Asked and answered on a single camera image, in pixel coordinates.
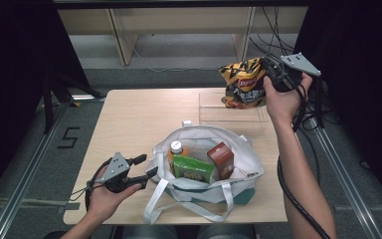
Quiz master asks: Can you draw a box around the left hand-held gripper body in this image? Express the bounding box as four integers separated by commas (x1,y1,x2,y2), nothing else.
102,151,140,194

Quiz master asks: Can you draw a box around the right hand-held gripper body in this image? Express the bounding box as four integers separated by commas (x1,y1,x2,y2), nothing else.
272,52,322,93

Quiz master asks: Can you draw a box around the yellow black chip bag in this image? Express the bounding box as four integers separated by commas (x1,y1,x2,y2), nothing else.
218,57,268,110

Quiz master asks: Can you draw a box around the orange juice bottle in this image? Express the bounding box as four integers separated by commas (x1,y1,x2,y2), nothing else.
167,140,189,163

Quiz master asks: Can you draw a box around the green snack packet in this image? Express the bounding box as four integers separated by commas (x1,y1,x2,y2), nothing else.
172,153,216,184

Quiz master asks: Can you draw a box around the clear plastic bin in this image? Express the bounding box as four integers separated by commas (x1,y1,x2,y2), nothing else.
198,92,270,127

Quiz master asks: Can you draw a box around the brown carton box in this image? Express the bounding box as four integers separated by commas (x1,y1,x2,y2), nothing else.
206,141,235,181

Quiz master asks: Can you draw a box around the white green orange tote bag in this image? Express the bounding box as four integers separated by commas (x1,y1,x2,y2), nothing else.
142,119,266,225

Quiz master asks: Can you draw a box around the person's right hand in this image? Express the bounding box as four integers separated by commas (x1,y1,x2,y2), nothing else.
264,73,313,127

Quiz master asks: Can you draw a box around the person's left hand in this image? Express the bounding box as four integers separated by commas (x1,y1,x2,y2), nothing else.
87,165,142,220

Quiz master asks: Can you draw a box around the black metal stand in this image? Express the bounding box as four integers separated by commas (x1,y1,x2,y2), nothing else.
41,71,105,134
312,78,326,128

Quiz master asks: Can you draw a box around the black curtain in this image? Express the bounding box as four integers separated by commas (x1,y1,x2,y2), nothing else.
292,0,382,217
0,0,91,213

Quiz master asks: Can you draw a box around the beige wooden desk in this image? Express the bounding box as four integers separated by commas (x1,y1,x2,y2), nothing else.
57,5,309,67

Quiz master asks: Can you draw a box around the bundle of black cables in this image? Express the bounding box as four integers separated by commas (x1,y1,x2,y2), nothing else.
249,6,296,59

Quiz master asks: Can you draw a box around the left hand-held gripper cable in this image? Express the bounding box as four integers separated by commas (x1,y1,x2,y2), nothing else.
69,158,113,212

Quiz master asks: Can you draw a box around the white floor cable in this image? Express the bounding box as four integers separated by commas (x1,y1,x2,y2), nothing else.
132,46,222,74

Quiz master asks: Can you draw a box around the aluminium floor rail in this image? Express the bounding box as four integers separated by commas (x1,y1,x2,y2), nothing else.
311,125,382,239
0,103,73,239

